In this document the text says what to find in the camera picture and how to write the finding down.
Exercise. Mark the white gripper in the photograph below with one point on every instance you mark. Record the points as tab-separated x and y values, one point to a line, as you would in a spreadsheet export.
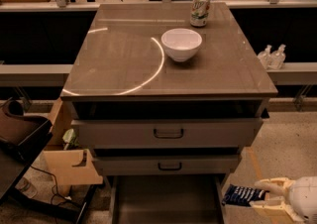
305	197

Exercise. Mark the blue rxbar blueberry wrapper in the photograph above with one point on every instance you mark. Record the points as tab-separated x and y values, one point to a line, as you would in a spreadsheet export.
242	196

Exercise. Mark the open grey bottom drawer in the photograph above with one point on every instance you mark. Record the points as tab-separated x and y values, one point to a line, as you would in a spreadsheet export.
167	199

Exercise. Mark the grey top drawer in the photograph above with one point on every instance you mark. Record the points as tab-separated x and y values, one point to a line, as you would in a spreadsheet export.
223	133

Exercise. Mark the grey drawer cabinet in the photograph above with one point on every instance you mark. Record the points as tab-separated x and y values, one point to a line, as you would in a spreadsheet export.
122	73

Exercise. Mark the grey middle drawer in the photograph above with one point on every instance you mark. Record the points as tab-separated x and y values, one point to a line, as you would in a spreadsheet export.
166	165

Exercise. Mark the clear sanitizer bottle left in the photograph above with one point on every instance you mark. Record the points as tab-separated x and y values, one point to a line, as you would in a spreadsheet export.
264	56

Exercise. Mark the clear sanitizer bottle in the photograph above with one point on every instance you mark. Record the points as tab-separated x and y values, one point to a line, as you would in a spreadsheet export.
277	58
264	56

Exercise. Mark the clear sanitizer bottle right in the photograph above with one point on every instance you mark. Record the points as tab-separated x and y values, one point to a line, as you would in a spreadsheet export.
277	58

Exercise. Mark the white ceramic bowl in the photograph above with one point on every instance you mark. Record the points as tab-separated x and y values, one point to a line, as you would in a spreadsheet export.
181	44

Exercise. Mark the green white soda can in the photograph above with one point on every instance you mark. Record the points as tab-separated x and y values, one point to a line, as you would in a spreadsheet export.
199	13

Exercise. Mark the tan cardboard box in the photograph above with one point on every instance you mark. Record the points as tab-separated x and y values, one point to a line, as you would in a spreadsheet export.
70	165

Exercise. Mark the dark brown chair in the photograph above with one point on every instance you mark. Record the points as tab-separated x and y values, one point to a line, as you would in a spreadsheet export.
22	137

